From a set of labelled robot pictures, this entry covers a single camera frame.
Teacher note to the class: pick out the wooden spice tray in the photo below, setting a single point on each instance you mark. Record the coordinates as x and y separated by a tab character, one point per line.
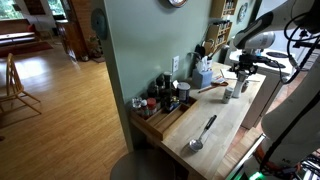
162	123

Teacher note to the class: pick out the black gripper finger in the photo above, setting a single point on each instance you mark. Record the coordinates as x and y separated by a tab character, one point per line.
237	74
252	72

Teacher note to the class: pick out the wooden spoon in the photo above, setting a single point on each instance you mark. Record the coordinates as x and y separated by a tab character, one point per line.
213	85

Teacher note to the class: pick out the round grey stool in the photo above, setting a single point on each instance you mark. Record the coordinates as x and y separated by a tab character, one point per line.
143	165

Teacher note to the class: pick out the orange seasoning packet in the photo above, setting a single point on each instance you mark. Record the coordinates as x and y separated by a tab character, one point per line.
218	79

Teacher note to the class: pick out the clear glass jar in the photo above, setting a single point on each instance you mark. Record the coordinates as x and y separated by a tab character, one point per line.
136	103

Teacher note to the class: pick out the tall dark pepper grinder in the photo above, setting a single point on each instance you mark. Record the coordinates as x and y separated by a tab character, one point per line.
167	91

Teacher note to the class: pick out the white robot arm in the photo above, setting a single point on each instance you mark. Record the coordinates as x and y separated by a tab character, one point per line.
292	129

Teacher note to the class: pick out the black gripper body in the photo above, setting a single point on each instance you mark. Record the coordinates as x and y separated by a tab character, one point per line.
247	62

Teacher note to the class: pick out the tall white spice grinder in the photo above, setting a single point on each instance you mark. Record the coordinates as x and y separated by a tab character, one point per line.
242	76

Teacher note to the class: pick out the red lid spice jar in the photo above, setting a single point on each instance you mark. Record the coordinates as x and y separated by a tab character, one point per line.
152	106

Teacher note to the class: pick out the wooden chair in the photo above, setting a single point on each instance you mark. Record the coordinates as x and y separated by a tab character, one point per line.
13	92

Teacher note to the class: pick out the metal spoon black handle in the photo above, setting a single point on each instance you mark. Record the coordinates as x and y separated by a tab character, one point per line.
196	144

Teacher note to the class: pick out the white wall outlet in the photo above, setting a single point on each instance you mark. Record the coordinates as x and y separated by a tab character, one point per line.
175	63

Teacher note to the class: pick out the round wall clock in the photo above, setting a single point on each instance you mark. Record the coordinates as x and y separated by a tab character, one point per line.
177	3

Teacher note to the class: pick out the white stove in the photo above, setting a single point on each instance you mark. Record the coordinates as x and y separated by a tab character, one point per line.
270	87

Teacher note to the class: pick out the small white spice bottle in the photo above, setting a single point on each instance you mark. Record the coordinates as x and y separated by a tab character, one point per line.
227	95

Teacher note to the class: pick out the blue tissue box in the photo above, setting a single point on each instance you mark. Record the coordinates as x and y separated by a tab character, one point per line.
201	79

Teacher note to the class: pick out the wooden wall spice shelf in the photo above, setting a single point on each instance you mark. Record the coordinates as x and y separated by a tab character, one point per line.
220	23

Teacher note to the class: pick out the dark lidded round canister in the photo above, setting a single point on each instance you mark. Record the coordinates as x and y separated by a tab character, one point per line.
183	91

